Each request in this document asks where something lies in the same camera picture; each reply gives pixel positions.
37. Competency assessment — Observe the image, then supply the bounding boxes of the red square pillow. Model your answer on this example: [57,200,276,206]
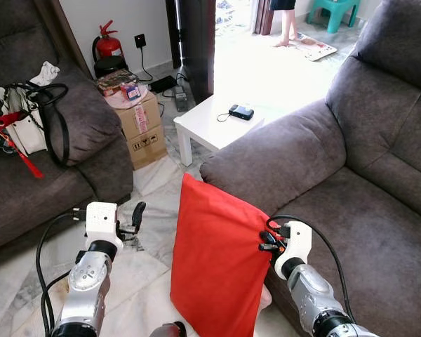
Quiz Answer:
[170,173,279,337]

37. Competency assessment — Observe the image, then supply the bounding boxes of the grey fabric sofa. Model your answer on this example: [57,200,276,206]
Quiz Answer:
[199,0,421,337]
[0,0,135,256]

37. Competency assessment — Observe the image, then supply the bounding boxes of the cardboard box with arrow symbols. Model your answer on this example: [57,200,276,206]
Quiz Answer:
[128,124,168,171]

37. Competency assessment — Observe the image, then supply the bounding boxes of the cardboard box with red tape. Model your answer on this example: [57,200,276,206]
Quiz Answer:
[114,90,162,141]

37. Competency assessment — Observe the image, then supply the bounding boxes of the pink cloth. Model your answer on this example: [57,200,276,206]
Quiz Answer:
[102,83,149,110]

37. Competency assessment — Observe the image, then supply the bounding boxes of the white low side table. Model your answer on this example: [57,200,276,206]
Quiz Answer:
[173,93,269,168]

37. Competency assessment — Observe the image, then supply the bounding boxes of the small blue red carton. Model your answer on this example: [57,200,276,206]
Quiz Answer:
[121,82,143,102]

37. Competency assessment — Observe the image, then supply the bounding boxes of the grey power strip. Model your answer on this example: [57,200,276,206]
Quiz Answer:
[173,82,191,113]

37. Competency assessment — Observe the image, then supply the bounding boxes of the small black device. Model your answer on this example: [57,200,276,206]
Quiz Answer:
[228,104,255,121]

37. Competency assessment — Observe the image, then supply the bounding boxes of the black power adapter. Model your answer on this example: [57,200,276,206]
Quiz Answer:
[149,74,178,94]

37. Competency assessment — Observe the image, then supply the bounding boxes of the brown patterned flat box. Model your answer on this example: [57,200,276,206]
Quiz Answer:
[96,69,139,97]

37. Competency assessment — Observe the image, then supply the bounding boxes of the red tassel ribbon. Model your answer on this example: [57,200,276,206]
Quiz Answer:
[0,112,46,180]

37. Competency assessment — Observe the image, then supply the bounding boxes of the black round stand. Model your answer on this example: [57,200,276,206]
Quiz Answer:
[93,55,130,79]

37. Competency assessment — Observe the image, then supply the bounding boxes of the white crumpled tissue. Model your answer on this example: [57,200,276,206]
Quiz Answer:
[29,60,61,88]

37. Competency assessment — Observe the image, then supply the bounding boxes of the red fire extinguisher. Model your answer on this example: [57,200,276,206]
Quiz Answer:
[92,20,125,61]

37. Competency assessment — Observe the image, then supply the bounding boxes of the dark door leaf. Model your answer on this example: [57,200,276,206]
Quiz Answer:
[165,0,218,106]

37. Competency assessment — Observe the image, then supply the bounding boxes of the patterned doormat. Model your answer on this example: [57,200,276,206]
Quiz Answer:
[283,32,340,62]

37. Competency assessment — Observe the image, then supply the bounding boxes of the barefoot person's legs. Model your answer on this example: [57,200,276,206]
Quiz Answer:
[269,0,301,48]

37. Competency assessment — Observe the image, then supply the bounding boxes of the teal plastic stool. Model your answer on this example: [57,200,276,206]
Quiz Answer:
[308,0,361,35]

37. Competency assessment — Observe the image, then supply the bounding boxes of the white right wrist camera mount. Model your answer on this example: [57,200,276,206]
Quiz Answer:
[274,220,314,281]

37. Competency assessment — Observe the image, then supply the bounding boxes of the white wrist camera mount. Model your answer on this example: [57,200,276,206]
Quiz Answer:
[84,201,121,244]
[274,220,314,281]

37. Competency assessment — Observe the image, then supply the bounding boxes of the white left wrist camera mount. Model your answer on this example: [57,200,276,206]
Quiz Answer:
[84,201,121,244]

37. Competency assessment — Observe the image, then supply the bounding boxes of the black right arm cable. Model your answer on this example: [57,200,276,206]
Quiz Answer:
[267,214,356,325]

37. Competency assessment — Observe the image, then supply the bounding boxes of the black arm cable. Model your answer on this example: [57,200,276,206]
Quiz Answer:
[36,208,89,337]
[267,214,356,325]

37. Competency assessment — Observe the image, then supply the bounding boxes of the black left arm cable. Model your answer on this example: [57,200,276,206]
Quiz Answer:
[36,208,89,337]

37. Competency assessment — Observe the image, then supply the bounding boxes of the white handbag with black straps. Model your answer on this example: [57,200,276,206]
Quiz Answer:
[0,81,72,169]

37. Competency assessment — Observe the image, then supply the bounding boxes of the black wall socket cable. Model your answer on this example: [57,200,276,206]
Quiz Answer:
[135,46,156,84]

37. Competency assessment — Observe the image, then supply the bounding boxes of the brown wooden door frame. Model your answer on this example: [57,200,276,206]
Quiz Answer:
[251,0,276,36]

